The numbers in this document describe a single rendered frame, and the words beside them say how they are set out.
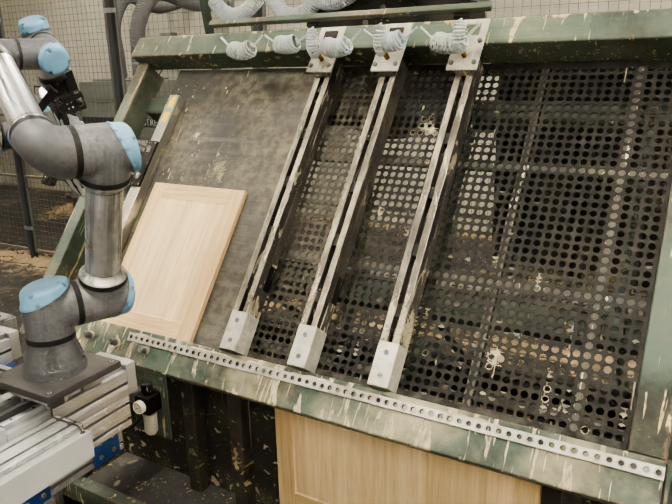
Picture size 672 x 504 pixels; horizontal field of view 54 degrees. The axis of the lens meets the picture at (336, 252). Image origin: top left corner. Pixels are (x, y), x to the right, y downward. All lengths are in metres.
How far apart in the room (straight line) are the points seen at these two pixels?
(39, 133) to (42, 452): 0.70
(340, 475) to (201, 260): 0.87
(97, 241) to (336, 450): 1.07
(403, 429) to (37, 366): 0.93
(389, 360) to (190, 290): 0.82
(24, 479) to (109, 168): 0.69
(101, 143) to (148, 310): 1.01
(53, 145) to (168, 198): 1.12
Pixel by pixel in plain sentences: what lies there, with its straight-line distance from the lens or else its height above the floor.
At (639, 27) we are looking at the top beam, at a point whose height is 1.84.
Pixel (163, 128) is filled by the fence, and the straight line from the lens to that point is 2.76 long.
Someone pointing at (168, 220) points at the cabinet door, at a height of 1.22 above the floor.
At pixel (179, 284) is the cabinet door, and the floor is 1.04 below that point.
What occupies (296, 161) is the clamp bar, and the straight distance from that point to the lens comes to 2.24.
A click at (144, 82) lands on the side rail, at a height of 1.71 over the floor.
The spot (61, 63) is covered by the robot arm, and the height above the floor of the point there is 1.78.
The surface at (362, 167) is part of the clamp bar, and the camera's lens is 2.11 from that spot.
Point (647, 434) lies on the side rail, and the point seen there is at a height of 0.95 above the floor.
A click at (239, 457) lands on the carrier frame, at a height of 0.42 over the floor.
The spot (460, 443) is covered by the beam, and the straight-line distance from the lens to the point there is 1.75.
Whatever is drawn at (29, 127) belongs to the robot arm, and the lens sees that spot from 1.55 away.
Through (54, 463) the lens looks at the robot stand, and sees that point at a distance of 1.67.
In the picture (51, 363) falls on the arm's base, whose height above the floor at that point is 1.08.
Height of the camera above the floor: 1.77
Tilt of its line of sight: 16 degrees down
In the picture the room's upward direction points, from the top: 1 degrees counter-clockwise
